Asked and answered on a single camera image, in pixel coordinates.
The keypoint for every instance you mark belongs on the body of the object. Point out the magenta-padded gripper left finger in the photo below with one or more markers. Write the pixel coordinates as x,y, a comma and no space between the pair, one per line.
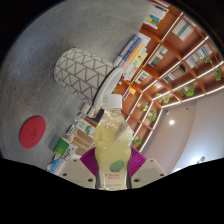
76,173

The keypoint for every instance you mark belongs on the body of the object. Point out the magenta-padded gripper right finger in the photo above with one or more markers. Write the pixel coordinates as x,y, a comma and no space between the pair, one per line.
150,171

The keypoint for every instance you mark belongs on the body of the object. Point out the clear bottle with yellow drink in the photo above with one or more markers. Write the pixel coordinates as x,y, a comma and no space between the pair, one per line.
111,146

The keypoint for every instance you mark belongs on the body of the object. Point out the green and white box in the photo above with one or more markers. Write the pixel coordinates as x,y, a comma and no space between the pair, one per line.
65,147

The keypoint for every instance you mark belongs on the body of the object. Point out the tall white green carton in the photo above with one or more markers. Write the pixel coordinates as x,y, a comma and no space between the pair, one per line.
83,127

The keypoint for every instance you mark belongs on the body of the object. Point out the recessed ceiling spotlight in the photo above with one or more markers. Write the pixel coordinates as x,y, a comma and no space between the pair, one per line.
171,122

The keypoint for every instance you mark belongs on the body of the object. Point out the flat round red coaster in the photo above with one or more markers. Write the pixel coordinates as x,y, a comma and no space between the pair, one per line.
32,132

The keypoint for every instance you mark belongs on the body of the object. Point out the white cup with grey pattern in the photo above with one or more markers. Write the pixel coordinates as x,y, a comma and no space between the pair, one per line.
78,73

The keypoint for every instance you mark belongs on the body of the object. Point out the wooden shelf unit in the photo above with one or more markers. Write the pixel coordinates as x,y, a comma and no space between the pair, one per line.
173,56

